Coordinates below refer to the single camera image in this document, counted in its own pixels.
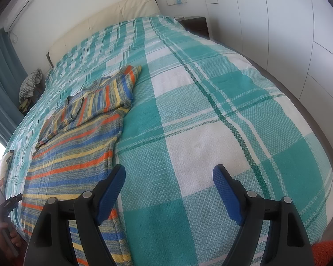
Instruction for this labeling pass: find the cream printed cushion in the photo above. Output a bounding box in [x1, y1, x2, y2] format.
[0, 150, 14, 197]

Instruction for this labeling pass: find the dark wooden nightstand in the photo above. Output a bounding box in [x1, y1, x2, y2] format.
[178, 17, 210, 39]

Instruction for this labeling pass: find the checked cloth pile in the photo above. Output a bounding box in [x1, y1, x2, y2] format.
[19, 69, 44, 102]

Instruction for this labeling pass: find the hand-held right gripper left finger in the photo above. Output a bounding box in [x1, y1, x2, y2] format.
[24, 164, 127, 266]

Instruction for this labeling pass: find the teal checked blanket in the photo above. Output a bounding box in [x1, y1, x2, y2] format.
[4, 15, 333, 266]

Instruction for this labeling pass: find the white air conditioner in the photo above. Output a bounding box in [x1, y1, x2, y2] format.
[4, 0, 36, 32]

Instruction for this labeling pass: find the person's left hand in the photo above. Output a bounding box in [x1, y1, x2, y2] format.
[0, 217, 22, 254]

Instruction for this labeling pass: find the dark bed frame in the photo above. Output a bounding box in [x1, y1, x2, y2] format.
[209, 36, 333, 211]

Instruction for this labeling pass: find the cream padded headboard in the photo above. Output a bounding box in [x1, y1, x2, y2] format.
[46, 0, 160, 67]

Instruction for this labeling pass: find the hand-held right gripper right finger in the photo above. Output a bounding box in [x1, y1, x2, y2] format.
[212, 164, 314, 266]

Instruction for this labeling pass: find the striped knit sweater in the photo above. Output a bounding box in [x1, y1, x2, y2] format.
[21, 65, 143, 266]

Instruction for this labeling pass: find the white wardrobe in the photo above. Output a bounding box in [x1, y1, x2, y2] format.
[205, 0, 333, 133]

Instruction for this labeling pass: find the blue curtain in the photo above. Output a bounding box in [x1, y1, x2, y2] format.
[0, 30, 28, 147]

